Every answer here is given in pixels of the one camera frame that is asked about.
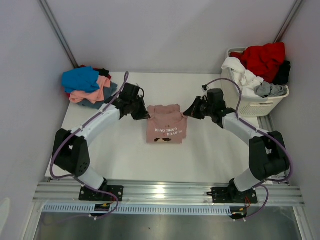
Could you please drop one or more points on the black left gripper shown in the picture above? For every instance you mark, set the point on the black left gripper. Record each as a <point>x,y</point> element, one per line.
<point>143,114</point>

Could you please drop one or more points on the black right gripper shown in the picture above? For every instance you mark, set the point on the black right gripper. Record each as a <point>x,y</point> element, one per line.
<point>193,111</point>

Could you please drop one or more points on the dusty pink graphic t-shirt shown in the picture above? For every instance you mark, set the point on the dusty pink graphic t-shirt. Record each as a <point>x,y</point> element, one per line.
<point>166,124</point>

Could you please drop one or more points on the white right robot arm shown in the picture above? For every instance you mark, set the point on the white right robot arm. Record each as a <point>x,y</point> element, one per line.
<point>267,153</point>

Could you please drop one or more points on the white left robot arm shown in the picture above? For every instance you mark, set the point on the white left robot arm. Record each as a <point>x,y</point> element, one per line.
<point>71,156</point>

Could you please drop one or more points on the slate blue t-shirt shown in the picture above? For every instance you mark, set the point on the slate blue t-shirt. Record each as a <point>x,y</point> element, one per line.
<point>107,93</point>

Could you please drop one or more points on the salmon pink t-shirt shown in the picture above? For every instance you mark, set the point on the salmon pink t-shirt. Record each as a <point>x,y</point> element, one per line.
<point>97,96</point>

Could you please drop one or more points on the white perforated laundry basket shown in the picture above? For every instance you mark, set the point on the white perforated laundry basket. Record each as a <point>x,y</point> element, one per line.
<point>249,107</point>

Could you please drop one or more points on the black folded t-shirt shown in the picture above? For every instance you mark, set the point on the black folded t-shirt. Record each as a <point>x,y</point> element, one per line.
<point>103,72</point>

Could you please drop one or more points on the white t-shirt in basket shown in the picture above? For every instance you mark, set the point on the white t-shirt in basket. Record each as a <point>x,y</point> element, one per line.
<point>246,79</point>

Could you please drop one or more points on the grey t-shirt in basket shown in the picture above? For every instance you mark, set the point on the grey t-shirt in basket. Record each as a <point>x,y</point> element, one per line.
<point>266,90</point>

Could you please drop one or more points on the red t-shirt in basket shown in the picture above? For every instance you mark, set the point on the red t-shirt in basket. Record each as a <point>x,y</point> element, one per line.
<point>263,61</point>

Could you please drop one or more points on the black t-shirt in basket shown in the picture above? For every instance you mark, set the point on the black t-shirt in basket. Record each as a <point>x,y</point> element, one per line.
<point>282,76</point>

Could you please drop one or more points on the right side aluminium rail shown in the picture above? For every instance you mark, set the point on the right side aluminium rail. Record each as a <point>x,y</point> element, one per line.
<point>266,123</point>

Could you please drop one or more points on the aluminium mounting rail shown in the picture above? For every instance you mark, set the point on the aluminium mounting rail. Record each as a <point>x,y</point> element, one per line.
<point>167,193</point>

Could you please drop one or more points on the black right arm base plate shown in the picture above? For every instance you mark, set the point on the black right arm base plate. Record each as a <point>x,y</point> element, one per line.
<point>224,195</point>

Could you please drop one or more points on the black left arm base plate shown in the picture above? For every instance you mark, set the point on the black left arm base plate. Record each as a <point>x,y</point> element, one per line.
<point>106,193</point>

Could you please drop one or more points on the white slotted cable duct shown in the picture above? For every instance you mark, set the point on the white slotted cable duct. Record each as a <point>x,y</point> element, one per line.
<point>189,210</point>

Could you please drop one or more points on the left aluminium frame post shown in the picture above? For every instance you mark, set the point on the left aluminium frame post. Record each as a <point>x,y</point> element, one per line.
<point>48,13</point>

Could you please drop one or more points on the aluminium frame post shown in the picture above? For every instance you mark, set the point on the aluminium frame post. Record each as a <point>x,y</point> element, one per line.
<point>294,11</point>
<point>48,13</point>

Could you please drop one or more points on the right aluminium frame post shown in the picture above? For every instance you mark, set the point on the right aluminium frame post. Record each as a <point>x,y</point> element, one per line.
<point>294,11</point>

